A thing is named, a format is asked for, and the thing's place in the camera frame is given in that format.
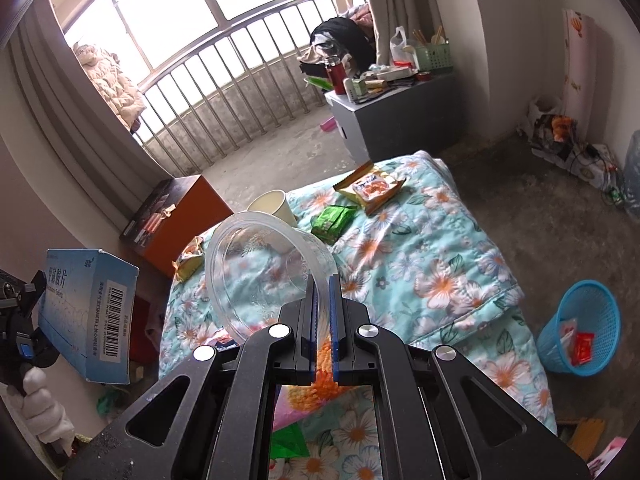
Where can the orange snack packet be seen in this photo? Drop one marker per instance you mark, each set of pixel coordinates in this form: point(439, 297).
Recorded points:
point(372, 187)

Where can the white paper cup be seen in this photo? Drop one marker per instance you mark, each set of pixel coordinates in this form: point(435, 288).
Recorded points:
point(272, 207)

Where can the beige padded jacket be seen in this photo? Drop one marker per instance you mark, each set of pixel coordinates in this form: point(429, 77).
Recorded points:
point(112, 85)

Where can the yellow-green packet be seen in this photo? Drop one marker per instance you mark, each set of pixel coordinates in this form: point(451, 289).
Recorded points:
point(190, 260)

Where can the white plastic bag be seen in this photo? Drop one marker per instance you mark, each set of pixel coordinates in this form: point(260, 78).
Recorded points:
point(402, 50)

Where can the wooden stool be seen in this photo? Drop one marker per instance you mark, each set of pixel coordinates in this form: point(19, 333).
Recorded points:
point(585, 437)

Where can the clear plastic container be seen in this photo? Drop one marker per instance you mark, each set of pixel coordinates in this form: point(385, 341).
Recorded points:
point(240, 280)

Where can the pink blanket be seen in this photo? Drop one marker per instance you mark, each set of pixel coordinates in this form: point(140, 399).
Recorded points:
point(610, 455)

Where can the blue plastic basket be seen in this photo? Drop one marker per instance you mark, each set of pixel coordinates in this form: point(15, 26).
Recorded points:
point(550, 340)

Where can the small green plastic basket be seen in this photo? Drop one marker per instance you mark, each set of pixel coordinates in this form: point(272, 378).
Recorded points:
point(434, 56)

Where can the black bag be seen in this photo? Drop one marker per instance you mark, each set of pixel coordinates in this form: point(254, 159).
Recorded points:
point(345, 40)

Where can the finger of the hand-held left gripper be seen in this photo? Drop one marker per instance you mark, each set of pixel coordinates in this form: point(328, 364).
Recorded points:
point(34, 292)
point(37, 352)

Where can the red thermos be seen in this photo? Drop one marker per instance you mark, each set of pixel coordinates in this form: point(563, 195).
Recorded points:
point(336, 77)

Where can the rolled printed wallpaper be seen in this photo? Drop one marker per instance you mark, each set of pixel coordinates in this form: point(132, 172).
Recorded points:
point(580, 60)

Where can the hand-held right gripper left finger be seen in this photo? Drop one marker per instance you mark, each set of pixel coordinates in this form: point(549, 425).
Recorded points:
point(316, 340)

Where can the floral blanket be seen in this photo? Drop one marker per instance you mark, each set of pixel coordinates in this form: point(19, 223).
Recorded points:
point(425, 270)

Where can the red packet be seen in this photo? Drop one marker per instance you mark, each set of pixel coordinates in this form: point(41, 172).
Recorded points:
point(582, 349)

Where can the orange box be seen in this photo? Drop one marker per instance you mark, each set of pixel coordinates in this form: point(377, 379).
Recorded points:
point(185, 225)

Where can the person's left hand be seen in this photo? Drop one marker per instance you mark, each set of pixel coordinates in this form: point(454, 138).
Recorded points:
point(47, 415)

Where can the small green packet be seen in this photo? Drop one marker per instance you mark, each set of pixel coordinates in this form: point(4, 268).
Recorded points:
point(332, 222)

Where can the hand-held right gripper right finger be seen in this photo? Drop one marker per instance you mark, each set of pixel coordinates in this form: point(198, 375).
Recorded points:
point(336, 340)

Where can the grey curtain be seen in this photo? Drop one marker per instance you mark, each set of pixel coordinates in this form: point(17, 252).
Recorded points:
point(387, 10)
point(60, 110)

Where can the grey cabinet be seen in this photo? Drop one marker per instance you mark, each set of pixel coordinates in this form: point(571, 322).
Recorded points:
point(400, 115)

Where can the blue medicine box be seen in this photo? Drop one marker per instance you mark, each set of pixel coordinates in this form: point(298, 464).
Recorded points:
point(85, 310)

